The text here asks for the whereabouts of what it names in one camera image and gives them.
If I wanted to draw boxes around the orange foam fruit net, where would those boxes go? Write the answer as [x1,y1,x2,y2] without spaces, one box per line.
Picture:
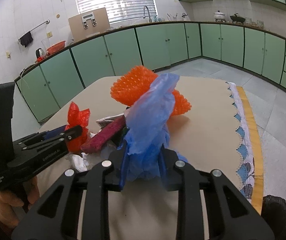
[110,66,192,116]

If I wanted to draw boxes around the dark maroon box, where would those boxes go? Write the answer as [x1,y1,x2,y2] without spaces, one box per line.
[80,115,125,154]

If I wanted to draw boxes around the dark hanging towel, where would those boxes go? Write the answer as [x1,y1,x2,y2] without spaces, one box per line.
[19,31,33,48]

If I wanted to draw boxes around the white crumpled plastic bag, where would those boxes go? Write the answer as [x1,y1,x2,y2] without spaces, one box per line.
[67,113,125,172]

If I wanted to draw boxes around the brown cardboard box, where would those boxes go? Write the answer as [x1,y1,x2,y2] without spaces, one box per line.
[68,8,110,42]

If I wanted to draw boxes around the beige tablecloth with blue trim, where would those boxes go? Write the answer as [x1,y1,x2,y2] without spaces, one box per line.
[36,75,256,240]

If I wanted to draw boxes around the red plastic basin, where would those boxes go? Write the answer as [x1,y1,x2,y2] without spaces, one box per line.
[47,41,66,55]

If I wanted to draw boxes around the black trash bin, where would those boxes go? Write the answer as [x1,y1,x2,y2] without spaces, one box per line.
[261,194,286,239]

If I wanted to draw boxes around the chrome sink faucet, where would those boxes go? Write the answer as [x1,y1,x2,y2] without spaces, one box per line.
[143,5,152,23]

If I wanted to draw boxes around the black wok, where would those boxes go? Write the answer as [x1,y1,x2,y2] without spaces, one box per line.
[230,14,246,24]

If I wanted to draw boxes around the red crumpled plastic wrapper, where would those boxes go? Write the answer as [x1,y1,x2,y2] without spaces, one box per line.
[65,101,90,153]

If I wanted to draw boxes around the wall towel bar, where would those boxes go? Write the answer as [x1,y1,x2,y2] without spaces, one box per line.
[18,20,50,41]

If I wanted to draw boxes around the person's left hand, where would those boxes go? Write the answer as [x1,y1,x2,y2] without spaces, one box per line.
[0,176,40,229]

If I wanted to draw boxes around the blue plastic bag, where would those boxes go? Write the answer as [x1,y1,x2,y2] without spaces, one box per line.
[119,73,180,188]

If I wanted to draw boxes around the white cooking pot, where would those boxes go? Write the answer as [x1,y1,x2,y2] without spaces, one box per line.
[214,10,226,22]

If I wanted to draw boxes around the steel electric kettle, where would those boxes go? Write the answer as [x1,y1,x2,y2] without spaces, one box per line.
[35,48,46,59]

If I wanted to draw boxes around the green lower kitchen cabinets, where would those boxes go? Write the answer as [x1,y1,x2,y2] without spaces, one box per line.
[15,22,286,122]

